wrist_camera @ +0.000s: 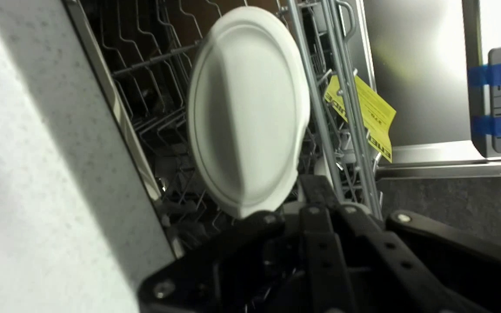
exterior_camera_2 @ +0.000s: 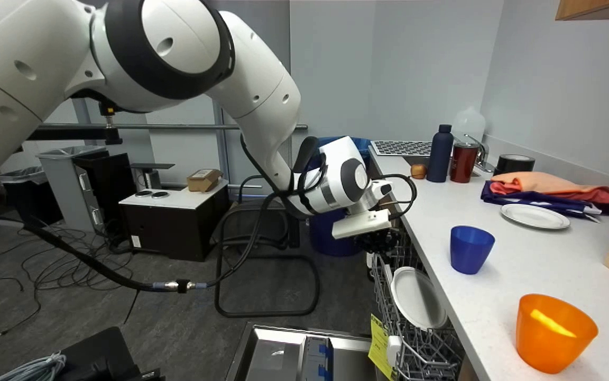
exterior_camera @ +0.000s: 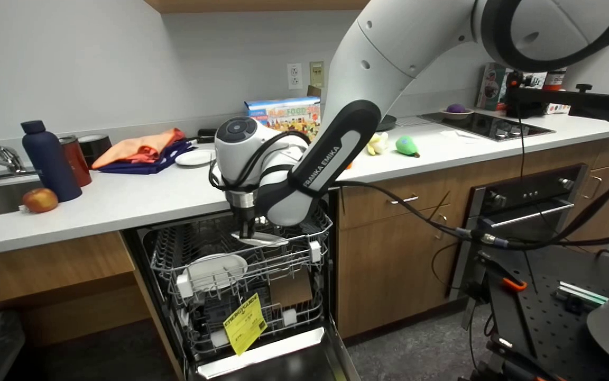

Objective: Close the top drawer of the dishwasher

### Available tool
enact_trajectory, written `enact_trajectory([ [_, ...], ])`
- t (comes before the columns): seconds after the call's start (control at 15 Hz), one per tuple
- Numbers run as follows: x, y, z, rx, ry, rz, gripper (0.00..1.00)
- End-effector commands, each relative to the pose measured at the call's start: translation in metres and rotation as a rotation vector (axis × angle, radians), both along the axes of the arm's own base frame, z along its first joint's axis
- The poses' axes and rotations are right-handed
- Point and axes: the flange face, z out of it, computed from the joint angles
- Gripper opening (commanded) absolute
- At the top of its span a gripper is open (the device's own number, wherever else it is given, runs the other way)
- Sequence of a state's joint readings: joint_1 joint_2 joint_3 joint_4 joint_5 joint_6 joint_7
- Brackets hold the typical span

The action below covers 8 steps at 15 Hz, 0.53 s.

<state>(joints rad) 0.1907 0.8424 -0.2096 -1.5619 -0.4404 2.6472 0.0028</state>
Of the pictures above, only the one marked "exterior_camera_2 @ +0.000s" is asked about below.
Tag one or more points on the small cardboard box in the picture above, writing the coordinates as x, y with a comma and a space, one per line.
202, 181

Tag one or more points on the black round container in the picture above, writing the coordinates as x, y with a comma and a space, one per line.
513, 163

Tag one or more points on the blue plastic cup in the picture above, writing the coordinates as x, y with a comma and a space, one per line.
470, 248

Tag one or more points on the orange plastic cup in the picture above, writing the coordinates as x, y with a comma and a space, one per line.
551, 333

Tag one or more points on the wire dishwasher top rack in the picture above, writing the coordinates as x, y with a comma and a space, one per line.
410, 353

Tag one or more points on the black low cabinet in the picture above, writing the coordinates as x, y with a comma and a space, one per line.
173, 223

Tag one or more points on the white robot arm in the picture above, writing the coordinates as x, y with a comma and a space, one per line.
141, 55

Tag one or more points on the open dishwasher door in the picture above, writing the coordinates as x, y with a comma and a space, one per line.
301, 353

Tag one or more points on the orange and blue cloths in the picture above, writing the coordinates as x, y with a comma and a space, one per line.
545, 190

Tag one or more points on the clear plastic jug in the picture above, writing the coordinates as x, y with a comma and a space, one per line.
470, 127

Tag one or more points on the navy blue water bottle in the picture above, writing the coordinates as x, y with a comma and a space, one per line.
439, 155

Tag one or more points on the red travel tumbler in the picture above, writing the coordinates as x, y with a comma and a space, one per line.
463, 161

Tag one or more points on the orange fruit on counter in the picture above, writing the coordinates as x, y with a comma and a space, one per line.
418, 171

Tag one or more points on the white plate on counter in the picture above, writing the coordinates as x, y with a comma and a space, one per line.
532, 216

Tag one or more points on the white plate in rack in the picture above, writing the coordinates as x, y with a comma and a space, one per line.
415, 298

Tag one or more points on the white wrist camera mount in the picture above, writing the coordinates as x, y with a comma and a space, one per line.
360, 224

